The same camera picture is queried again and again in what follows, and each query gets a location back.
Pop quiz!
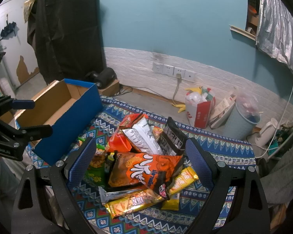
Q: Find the black snack bag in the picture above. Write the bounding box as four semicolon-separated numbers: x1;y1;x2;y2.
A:
158;117;187;156

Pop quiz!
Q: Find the red orange snack bag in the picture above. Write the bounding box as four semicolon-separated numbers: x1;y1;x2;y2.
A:
105;113;149;153

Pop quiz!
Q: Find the gold wafer bar pack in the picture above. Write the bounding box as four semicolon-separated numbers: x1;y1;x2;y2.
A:
104;166;199;218

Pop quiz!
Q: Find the orange octopus snack bag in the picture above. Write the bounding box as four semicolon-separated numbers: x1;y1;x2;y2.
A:
108;152;184;199

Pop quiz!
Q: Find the silver white snack bag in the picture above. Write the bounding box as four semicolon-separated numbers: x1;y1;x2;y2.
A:
121;117;163;155

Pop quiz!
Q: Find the green pea snack bag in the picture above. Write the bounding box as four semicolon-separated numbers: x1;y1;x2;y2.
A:
80;137;108;187

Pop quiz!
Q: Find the blue patterned cloth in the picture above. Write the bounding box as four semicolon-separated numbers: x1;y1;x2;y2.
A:
25;96;257;234

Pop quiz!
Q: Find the yellow snack bar pack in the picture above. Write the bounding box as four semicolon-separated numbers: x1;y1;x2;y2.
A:
161;193;180;211

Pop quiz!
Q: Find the light blue trash bin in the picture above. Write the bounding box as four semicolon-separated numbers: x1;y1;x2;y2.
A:
223;91;261;140

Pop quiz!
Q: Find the blue cardboard box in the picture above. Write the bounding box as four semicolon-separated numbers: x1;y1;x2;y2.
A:
13;78;104;166

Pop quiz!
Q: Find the leaning cardboard package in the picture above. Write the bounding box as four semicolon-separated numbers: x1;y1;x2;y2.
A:
209;92;237;129

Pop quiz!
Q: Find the red white paper bag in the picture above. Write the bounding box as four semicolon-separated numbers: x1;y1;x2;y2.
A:
185;86;215;128

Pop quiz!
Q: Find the banana peel on floor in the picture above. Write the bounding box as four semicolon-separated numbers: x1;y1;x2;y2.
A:
172;103;186;113

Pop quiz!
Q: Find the white electric kettle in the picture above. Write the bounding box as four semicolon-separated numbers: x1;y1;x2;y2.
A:
255;118;279;147

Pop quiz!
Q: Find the black hanging garment cover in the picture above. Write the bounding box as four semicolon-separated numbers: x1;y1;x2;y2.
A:
27;0;105;84

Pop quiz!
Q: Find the silver foil curtain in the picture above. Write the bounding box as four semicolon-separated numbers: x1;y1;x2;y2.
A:
256;0;293;73

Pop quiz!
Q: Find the white wall socket strip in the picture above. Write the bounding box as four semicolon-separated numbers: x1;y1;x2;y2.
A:
152;62;196;82

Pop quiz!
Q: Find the grey plug cable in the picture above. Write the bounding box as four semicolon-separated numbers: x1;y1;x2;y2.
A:
172;73;183;105

